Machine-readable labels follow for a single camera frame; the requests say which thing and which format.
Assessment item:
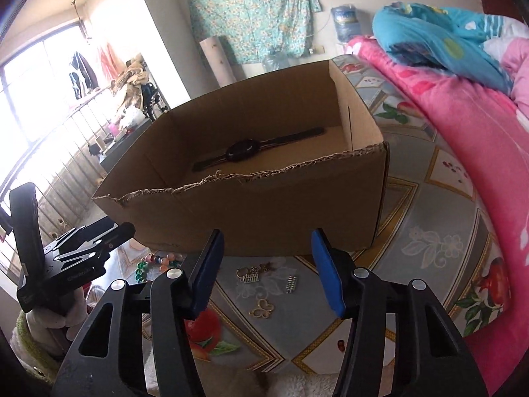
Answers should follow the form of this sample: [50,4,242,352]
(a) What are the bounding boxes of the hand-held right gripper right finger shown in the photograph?
[311,228,488,397]

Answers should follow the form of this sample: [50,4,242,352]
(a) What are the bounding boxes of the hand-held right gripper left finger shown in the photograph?
[50,228,226,397]

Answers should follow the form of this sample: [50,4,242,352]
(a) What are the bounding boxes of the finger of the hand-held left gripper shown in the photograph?
[50,220,136,257]
[56,251,111,271]

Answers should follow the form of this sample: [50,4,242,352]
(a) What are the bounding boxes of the gold key ring charm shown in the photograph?
[236,267,262,285]

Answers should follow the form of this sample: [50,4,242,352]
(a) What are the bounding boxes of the brown cardboard box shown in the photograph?
[92,59,390,257]

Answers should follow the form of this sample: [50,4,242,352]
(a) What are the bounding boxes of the gold butterfly charm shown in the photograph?
[249,298,274,322]

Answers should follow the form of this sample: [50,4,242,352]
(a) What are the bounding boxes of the person's left hand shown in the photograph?
[27,285,89,352]

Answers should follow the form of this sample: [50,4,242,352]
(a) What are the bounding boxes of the metal balcony railing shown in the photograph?
[0,99,120,265]

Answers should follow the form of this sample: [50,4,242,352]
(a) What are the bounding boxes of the dark grey table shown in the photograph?
[101,120,154,171]

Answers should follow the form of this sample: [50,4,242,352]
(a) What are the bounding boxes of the green fluffy cloth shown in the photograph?
[14,310,62,377]

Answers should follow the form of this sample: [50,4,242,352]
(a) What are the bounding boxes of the white fluffy cloth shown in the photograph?
[198,370,344,397]

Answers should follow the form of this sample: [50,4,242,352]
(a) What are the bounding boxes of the black wrist watch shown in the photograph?
[193,127,326,171]

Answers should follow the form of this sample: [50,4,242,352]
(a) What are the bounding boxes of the white plastic bag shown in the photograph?
[120,108,145,130]

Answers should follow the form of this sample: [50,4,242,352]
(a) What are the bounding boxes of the fruit print tablecloth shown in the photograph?
[107,56,513,397]

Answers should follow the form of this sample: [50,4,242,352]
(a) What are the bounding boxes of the window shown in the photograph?
[0,21,89,199]

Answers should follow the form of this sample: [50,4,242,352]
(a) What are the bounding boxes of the wheelchair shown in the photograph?
[141,62,170,120]

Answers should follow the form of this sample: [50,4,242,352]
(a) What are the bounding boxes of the dark hanging jacket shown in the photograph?
[69,52,100,100]

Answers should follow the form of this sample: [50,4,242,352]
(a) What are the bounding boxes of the beige clothes pile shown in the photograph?
[111,56,149,92]

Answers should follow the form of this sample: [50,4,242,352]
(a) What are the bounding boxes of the pink hanging garment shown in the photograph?
[97,43,125,79]

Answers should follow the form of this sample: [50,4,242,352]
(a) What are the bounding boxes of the cardboard tube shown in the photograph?
[199,35,237,87]

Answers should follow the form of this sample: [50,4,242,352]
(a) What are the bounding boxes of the deep pink blanket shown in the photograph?
[346,35,529,340]

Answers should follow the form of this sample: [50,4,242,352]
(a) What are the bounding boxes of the clear plastic bag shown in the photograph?
[264,52,291,71]

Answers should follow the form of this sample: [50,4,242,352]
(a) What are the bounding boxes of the blue water jug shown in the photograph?
[331,4,360,44]

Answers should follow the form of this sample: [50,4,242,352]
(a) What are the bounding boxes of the blue printed quilt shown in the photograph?
[372,2,517,96]

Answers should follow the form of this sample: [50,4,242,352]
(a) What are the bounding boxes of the light pink cartoon quilt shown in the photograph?
[483,14,529,110]

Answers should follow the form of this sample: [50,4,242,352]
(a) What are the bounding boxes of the pink orange bead bracelet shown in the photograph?
[151,254,184,267]

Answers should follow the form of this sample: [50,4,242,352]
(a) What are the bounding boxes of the floral wall cloth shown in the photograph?
[186,0,323,65]

